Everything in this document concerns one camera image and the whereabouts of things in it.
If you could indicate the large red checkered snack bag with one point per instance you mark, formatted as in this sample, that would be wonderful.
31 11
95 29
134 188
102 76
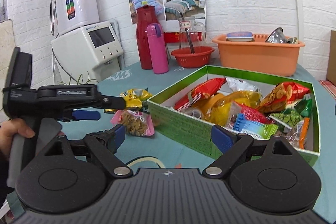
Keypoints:
201 92

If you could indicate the green candy packet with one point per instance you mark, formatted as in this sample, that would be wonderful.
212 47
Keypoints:
304 107

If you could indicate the glass pitcher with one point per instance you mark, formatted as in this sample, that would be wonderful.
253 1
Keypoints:
191 34

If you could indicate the white machine with screen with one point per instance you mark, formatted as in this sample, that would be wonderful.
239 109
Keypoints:
89 54

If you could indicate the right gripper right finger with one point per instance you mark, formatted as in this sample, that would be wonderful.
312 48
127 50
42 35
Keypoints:
234 149

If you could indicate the person's left hand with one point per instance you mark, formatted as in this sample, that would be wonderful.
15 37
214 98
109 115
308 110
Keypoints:
11 128

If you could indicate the brown cake clear packet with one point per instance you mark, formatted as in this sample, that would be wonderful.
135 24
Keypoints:
194 112

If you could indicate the yellow cellophane snack bag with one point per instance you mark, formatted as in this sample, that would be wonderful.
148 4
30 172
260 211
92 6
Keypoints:
218 113

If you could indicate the orange snack packet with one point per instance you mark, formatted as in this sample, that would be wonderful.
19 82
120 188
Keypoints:
203 106

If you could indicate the green pea snack packet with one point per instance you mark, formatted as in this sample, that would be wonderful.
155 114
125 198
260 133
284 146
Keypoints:
290 117

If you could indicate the clear red-edged jujube bag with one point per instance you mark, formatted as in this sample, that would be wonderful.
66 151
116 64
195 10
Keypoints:
248 112

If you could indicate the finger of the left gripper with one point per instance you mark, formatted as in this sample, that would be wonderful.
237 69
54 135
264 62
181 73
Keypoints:
112 102
85 115

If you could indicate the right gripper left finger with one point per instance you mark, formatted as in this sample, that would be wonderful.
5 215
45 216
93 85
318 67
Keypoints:
102 147

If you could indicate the green cardboard box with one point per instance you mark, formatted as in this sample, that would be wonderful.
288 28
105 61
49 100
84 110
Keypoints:
196 133

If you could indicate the pink thermos bottle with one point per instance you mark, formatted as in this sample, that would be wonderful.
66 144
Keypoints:
157 48

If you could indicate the yellow snack packet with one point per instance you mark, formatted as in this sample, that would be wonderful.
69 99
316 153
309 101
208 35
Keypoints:
136 99

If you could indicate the red snack packet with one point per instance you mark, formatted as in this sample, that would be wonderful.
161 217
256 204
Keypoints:
282 95

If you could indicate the red thermos jug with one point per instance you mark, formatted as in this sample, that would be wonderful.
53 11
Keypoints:
146 16

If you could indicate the white snack packet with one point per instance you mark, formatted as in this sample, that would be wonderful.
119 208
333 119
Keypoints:
237 85

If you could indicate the orange plastic basin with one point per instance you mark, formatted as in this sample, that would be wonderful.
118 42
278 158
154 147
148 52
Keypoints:
258 55

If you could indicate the red plastic basket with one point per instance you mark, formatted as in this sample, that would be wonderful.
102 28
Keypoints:
200 58

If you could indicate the brown cardboard box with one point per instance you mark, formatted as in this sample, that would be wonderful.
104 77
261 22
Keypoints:
331 69

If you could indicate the white water purifier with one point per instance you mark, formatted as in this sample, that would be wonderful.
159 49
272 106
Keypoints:
72 14

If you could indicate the pink peanut snack bag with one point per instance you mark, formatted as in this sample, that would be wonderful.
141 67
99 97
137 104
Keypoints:
136 123

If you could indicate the steel bowl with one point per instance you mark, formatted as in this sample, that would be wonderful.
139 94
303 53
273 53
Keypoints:
277 37

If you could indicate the orange-edged clear nut bag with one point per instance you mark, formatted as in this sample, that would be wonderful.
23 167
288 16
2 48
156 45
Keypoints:
297 135

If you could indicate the blue lidded tin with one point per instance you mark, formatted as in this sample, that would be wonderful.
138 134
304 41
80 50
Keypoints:
240 36

